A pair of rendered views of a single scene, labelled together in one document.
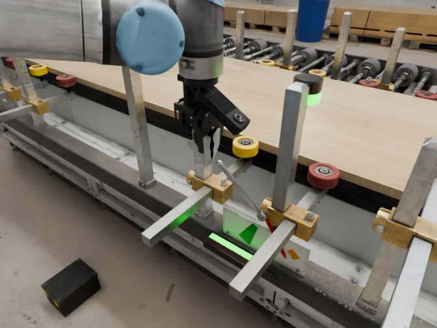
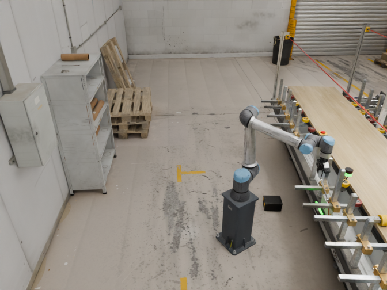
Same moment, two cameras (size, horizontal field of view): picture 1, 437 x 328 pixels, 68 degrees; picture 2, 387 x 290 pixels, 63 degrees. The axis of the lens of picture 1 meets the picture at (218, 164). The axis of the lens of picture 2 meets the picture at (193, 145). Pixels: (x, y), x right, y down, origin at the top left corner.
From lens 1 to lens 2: 2.18 m
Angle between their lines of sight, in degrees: 46
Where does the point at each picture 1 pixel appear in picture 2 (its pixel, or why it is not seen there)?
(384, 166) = (379, 212)
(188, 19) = (322, 145)
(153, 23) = (306, 147)
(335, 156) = (368, 201)
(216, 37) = (328, 150)
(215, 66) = (326, 156)
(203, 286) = (318, 237)
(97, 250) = (288, 199)
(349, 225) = (360, 225)
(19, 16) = (288, 140)
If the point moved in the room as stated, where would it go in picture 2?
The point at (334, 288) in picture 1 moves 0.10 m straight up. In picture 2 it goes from (335, 231) to (338, 221)
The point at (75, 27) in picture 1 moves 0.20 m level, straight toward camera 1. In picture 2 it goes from (295, 143) to (287, 155)
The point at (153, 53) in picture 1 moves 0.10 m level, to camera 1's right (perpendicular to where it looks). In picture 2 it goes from (304, 151) to (315, 157)
